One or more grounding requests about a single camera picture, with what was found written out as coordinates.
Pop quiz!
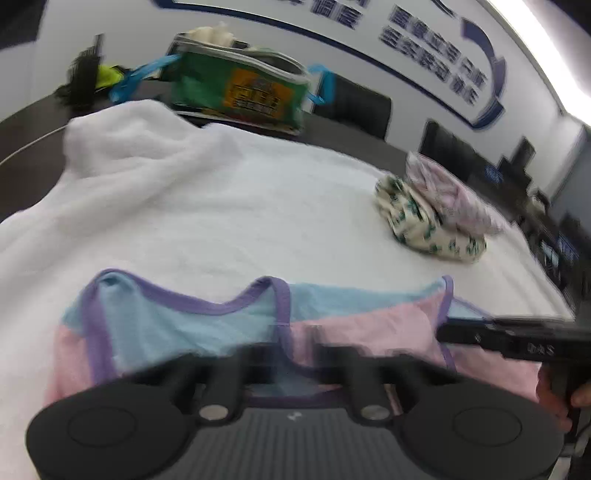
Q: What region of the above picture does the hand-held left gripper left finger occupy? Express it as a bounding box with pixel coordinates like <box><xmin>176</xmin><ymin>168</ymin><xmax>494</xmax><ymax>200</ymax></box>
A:
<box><xmin>139</xmin><ymin>345</ymin><xmax>276</xmax><ymax>422</ymax></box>

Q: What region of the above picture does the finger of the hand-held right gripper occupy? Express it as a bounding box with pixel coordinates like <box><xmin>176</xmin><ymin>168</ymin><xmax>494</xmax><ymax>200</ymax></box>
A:
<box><xmin>436</xmin><ymin>318</ymin><xmax>484</xmax><ymax>347</ymax></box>

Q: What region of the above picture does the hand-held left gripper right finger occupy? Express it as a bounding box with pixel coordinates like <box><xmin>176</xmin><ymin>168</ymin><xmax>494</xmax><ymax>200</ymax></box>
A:
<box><xmin>318</xmin><ymin>345</ymin><xmax>453</xmax><ymax>422</ymax></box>

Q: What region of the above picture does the pink and blue garment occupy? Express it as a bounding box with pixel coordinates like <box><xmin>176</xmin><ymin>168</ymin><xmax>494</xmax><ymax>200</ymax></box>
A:
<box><xmin>44</xmin><ymin>268</ymin><xmax>555</xmax><ymax>411</ymax></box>

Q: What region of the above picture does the person's right hand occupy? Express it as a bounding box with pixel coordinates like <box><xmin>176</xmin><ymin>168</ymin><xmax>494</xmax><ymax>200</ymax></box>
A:
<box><xmin>536</xmin><ymin>366</ymin><xmax>591</xmax><ymax>431</ymax></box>

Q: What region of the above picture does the cream green-flower folded garment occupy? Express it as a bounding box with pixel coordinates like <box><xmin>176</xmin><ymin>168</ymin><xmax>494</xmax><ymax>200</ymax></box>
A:
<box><xmin>375</xmin><ymin>175</ymin><xmax>488</xmax><ymax>264</ymax></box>

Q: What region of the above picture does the pink floral folded garment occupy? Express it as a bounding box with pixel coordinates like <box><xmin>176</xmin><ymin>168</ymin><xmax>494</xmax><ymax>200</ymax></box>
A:
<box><xmin>406</xmin><ymin>152</ymin><xmax>506</xmax><ymax>236</ymax></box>

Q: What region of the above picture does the black desk device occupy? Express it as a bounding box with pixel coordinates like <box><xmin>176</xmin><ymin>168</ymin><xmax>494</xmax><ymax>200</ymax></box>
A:
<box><xmin>499</xmin><ymin>136</ymin><xmax>536</xmax><ymax>185</ymax></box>

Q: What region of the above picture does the black office chair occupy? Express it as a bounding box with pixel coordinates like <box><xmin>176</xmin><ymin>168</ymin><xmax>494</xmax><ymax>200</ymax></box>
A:
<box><xmin>420</xmin><ymin>120</ymin><xmax>490</xmax><ymax>185</ymax></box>
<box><xmin>314</xmin><ymin>74</ymin><xmax>393</xmax><ymax>139</ymax></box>

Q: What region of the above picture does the white fluffy towel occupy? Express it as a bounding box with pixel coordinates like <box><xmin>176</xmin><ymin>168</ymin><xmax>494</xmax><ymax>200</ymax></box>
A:
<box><xmin>0</xmin><ymin>99</ymin><xmax>573</xmax><ymax>416</ymax></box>

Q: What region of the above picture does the yellow-green cloth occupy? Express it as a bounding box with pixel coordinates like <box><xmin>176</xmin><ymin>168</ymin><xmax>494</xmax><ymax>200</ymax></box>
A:
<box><xmin>97</xmin><ymin>65</ymin><xmax>127</xmax><ymax>88</ymax></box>

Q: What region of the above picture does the black walkie-talkie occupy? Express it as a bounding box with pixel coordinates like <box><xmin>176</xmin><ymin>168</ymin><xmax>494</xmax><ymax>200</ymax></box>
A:
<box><xmin>55</xmin><ymin>34</ymin><xmax>105</xmax><ymax>109</ymax></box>

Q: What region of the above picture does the cream cloth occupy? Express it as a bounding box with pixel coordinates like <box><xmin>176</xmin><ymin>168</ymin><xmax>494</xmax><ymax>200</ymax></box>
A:
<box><xmin>185</xmin><ymin>21</ymin><xmax>236</xmax><ymax>47</ymax></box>

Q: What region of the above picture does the green bag with blue straps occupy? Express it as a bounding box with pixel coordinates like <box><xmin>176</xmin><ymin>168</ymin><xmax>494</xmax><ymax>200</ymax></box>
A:
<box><xmin>110</xmin><ymin>33</ymin><xmax>339</xmax><ymax>137</ymax></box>

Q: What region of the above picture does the white cable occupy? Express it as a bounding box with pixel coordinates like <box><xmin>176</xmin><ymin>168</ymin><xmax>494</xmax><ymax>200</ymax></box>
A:
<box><xmin>0</xmin><ymin>127</ymin><xmax>70</xmax><ymax>167</ymax></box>

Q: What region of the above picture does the black wall screen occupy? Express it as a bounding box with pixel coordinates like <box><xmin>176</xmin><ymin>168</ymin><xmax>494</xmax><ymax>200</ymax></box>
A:
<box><xmin>0</xmin><ymin>0</ymin><xmax>49</xmax><ymax>51</ymax></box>

